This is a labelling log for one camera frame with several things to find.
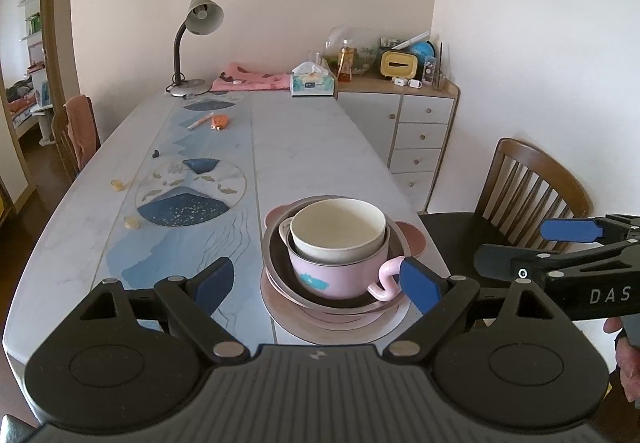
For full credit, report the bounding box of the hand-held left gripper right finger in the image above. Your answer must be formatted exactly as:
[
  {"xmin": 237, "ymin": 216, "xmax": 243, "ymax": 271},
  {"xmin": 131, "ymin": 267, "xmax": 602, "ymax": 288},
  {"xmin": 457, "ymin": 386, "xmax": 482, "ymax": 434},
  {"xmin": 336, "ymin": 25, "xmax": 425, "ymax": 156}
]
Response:
[{"xmin": 382, "ymin": 257, "xmax": 571, "ymax": 366}]

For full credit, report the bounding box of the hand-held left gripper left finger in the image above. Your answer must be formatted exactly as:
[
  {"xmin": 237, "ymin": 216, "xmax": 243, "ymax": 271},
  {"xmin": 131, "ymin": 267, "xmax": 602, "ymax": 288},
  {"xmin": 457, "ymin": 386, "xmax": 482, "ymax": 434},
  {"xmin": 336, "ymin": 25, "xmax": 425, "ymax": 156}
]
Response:
[{"xmin": 80, "ymin": 257, "xmax": 251, "ymax": 365}]

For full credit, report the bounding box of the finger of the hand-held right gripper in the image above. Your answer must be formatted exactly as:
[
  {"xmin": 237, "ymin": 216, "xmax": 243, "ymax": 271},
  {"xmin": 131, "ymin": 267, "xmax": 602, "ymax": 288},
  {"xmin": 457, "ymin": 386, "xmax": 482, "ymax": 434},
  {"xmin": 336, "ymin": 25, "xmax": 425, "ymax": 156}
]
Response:
[
  {"xmin": 472, "ymin": 239, "xmax": 640, "ymax": 281},
  {"xmin": 541, "ymin": 214, "xmax": 640, "ymax": 242}
]

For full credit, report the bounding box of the pink mouse-shaped plate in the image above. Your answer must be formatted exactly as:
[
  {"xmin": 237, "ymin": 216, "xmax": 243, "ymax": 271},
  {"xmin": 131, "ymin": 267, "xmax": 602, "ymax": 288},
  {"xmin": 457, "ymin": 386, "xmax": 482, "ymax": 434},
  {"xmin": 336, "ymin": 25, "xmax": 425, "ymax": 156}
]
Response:
[{"xmin": 263, "ymin": 204, "xmax": 427, "ymax": 331}]

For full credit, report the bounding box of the stainless steel bowl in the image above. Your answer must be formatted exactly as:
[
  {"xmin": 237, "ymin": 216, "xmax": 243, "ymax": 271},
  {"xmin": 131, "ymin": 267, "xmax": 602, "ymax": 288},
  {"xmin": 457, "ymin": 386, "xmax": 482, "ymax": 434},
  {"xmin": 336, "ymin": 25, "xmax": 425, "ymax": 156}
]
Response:
[{"xmin": 261, "ymin": 203, "xmax": 413, "ymax": 314}]

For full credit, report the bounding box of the pink pot with curved handle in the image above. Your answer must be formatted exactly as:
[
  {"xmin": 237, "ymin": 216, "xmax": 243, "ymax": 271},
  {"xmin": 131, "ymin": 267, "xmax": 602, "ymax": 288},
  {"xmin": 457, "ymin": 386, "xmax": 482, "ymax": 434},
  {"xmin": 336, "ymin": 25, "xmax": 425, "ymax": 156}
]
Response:
[{"xmin": 278, "ymin": 218, "xmax": 407, "ymax": 301}]

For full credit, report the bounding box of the cream bowl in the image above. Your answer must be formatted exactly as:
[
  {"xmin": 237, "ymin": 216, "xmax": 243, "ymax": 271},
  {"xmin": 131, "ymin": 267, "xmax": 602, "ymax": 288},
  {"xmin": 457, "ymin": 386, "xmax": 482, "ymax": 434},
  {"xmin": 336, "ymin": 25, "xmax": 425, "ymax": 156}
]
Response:
[{"xmin": 290, "ymin": 198, "xmax": 388, "ymax": 265}]

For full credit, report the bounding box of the large white plate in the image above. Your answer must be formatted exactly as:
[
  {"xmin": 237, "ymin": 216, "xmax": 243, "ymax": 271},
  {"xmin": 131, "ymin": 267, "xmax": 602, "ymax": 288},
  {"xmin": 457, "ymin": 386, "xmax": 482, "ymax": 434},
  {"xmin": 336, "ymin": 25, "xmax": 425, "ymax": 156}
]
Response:
[{"xmin": 260, "ymin": 268, "xmax": 412, "ymax": 346}]

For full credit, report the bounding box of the person's right hand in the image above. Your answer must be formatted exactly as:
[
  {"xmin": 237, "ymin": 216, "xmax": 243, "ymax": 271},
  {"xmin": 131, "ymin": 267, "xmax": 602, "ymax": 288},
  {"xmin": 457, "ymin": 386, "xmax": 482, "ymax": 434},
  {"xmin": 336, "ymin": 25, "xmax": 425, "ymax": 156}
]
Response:
[{"xmin": 602, "ymin": 317, "xmax": 640, "ymax": 404}]

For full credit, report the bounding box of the blue printed table runner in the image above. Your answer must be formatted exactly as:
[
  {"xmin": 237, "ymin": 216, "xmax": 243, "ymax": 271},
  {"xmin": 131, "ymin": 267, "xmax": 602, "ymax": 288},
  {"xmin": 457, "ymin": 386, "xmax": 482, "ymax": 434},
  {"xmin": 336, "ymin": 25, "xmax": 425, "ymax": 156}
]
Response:
[{"xmin": 92, "ymin": 93, "xmax": 278, "ymax": 346}]

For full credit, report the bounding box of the wooden slat-back chair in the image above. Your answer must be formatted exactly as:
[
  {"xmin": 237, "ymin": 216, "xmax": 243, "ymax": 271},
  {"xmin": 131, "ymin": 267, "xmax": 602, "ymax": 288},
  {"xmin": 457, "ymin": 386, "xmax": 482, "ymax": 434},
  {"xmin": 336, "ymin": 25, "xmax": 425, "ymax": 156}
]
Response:
[{"xmin": 419, "ymin": 138, "xmax": 592, "ymax": 324}]

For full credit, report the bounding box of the white drawer cabinet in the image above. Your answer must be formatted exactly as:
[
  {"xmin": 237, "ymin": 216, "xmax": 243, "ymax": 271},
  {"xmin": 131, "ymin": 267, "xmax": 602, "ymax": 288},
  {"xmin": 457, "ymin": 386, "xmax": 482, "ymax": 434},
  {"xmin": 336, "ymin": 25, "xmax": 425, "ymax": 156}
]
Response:
[{"xmin": 336, "ymin": 75, "xmax": 460, "ymax": 214}]

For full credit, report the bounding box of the pink towel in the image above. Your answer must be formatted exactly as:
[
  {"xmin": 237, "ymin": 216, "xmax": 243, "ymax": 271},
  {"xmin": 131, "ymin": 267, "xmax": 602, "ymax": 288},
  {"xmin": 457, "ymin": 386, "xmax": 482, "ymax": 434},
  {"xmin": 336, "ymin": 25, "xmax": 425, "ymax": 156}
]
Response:
[{"xmin": 65, "ymin": 94, "xmax": 102, "ymax": 168}]

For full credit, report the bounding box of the pink patterned cloth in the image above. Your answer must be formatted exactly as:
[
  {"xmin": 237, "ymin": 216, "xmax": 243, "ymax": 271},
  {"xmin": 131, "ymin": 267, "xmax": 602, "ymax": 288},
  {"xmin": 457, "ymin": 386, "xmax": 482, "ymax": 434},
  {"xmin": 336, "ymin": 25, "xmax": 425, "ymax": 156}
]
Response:
[{"xmin": 210, "ymin": 62, "xmax": 296, "ymax": 92}]

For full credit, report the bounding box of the wooden chair with towel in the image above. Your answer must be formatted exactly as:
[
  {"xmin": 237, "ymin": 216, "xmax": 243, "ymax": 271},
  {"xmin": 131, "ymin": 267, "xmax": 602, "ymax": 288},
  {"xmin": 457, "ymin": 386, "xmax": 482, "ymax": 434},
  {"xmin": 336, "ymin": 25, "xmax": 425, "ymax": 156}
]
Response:
[{"xmin": 51, "ymin": 94, "xmax": 101, "ymax": 182}]

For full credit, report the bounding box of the yellow tissue holder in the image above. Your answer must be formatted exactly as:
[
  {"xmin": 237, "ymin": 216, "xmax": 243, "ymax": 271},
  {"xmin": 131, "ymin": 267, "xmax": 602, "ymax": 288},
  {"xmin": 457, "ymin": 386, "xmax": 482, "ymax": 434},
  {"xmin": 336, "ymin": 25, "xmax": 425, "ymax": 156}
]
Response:
[{"xmin": 379, "ymin": 50, "xmax": 418, "ymax": 80}]

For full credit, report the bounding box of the tissue box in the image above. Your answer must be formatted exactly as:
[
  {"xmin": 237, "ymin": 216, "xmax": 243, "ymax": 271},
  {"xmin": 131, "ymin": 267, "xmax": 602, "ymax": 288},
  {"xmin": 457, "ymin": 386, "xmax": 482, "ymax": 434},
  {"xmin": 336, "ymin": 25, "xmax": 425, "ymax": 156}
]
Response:
[{"xmin": 290, "ymin": 63, "xmax": 336, "ymax": 98}]

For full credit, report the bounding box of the blue globe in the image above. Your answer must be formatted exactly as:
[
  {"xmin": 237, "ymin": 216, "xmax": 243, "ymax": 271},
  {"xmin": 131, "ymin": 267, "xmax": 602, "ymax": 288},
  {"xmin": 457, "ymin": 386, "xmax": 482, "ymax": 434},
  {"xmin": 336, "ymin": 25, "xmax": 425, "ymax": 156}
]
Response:
[{"xmin": 412, "ymin": 40, "xmax": 437, "ymax": 68}]

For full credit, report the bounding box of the glass fish bowl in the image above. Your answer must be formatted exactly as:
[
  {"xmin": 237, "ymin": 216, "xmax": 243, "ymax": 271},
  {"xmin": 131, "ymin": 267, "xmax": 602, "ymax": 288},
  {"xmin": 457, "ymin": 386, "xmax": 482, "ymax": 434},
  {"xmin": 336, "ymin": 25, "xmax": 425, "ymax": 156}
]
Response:
[{"xmin": 350, "ymin": 47, "xmax": 378, "ymax": 74}]

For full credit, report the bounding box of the amber bottle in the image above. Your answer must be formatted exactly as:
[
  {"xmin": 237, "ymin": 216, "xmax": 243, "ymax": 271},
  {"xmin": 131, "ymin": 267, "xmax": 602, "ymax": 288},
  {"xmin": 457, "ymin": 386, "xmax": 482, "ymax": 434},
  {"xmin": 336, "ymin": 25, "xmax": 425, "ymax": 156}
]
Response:
[{"xmin": 337, "ymin": 40, "xmax": 353, "ymax": 82}]

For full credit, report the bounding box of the clear glass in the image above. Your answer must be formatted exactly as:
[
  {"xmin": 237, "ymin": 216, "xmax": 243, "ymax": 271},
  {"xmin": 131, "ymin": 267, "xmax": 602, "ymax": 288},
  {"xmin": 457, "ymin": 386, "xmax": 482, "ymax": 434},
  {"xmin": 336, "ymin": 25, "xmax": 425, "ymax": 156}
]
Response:
[{"xmin": 325, "ymin": 26, "xmax": 358, "ymax": 56}]

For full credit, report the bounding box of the grey desk lamp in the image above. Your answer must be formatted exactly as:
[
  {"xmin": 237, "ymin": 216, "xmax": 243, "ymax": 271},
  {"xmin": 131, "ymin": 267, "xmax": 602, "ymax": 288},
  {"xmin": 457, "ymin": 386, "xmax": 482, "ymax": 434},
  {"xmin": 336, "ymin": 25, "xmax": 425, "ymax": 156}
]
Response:
[{"xmin": 166, "ymin": 0, "xmax": 225, "ymax": 98}]

